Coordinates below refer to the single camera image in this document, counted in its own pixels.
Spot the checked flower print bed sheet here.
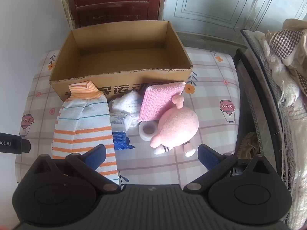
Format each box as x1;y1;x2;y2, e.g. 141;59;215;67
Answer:
14;45;243;190

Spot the white tape roll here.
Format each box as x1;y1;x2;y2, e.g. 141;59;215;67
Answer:
139;120;157;139

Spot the white fluffy sock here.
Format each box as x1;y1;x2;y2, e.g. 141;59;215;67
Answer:
109;92;144;128

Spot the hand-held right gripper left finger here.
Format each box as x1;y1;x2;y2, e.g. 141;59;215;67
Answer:
34;144;122;193

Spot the dark red wooden door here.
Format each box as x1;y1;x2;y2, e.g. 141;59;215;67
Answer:
64;0;168;30

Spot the brown cardboard box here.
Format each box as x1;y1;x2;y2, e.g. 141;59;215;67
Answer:
49;20;193;102

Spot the orange striped white garment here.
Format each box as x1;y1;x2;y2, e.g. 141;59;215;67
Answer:
51;80;119;185

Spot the white panelled door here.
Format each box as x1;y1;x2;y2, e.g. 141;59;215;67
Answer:
158;0;307;45

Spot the pink plush toy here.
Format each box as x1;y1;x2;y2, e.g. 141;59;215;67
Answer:
150;94;199;158

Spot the grey patterned mattress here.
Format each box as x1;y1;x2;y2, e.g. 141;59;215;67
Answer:
240;29;292;135

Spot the blue white wet wipes packet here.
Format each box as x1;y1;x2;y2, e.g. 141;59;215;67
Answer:
109;111;135;150

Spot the houndstooth cloth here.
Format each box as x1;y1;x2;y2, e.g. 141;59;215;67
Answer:
265;29;307;60

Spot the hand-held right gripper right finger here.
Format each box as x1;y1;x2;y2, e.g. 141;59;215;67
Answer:
183;144;276;193

